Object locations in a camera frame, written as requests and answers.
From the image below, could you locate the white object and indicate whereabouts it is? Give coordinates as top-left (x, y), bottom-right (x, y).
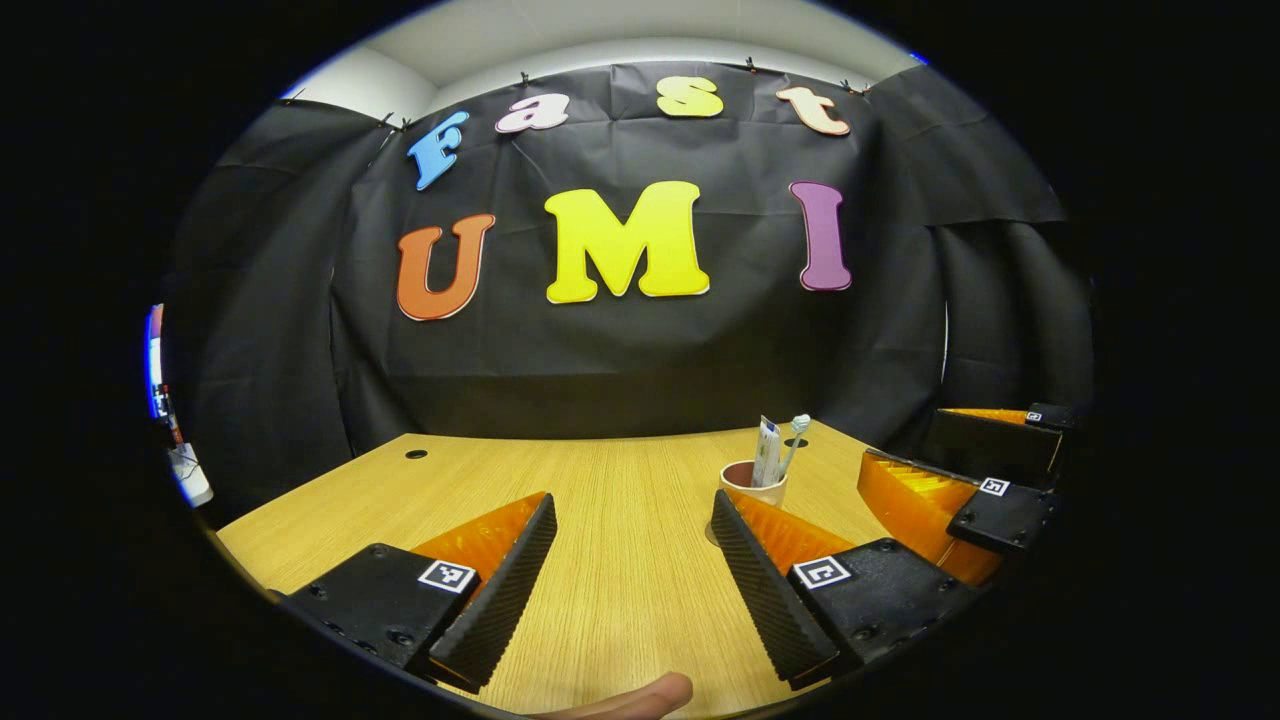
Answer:
top-left (168, 443), bottom-right (215, 508)

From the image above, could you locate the black backdrop cloth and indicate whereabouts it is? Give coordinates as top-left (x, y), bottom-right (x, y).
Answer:
top-left (165, 60), bottom-right (1096, 521)

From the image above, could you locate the computer monitor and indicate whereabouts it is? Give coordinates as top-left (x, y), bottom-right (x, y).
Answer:
top-left (146, 303), bottom-right (169, 423)

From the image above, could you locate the pale green toothbrush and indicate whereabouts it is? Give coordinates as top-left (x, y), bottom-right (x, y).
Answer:
top-left (779, 413), bottom-right (813, 483)

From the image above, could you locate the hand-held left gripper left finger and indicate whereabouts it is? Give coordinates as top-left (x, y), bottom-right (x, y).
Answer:
top-left (283, 490), bottom-right (559, 697)

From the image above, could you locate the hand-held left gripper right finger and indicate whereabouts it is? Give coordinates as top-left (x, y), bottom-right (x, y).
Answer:
top-left (710, 488), bottom-right (986, 693)

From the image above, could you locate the beige cup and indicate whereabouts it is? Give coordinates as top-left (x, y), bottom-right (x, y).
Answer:
top-left (719, 459), bottom-right (790, 509)

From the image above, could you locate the wooden desktop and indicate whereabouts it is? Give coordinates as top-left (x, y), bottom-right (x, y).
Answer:
top-left (215, 420), bottom-right (1001, 720)

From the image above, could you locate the white toothpaste tube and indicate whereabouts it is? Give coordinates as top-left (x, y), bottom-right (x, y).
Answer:
top-left (752, 415), bottom-right (782, 489)

